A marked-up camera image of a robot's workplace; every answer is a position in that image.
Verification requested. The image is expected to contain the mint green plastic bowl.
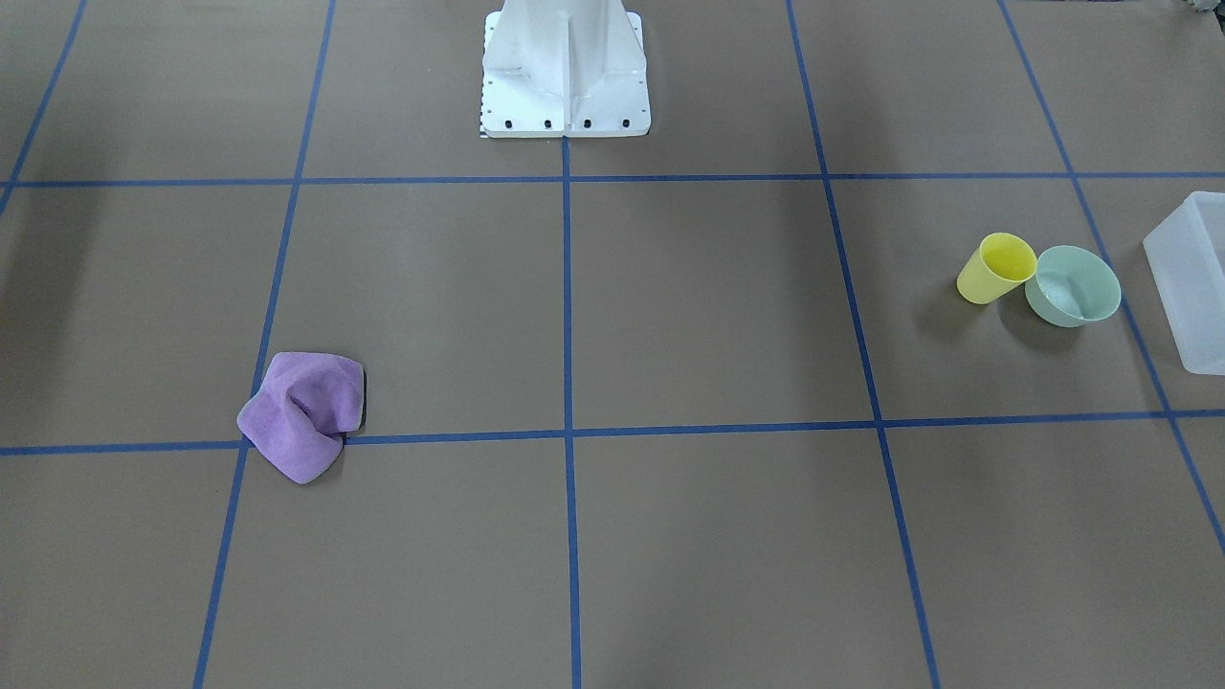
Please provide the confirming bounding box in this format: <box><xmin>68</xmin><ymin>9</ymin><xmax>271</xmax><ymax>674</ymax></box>
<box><xmin>1024</xmin><ymin>245</ymin><xmax>1122</xmax><ymax>329</ymax></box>

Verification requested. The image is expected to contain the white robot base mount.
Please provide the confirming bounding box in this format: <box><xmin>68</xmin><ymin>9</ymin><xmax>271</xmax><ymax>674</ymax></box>
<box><xmin>479</xmin><ymin>1</ymin><xmax>652</xmax><ymax>139</ymax></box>

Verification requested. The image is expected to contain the purple cloth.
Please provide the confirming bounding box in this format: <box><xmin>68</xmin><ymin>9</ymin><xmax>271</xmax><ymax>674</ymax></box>
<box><xmin>236</xmin><ymin>349</ymin><xmax>365</xmax><ymax>485</ymax></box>

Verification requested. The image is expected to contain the translucent white plastic bin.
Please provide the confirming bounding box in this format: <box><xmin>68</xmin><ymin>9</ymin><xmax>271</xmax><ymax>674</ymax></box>
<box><xmin>1143</xmin><ymin>190</ymin><xmax>1224</xmax><ymax>376</ymax></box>

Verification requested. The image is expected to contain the yellow plastic cup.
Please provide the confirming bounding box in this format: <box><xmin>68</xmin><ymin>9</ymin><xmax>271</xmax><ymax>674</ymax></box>
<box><xmin>956</xmin><ymin>233</ymin><xmax>1038</xmax><ymax>305</ymax></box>

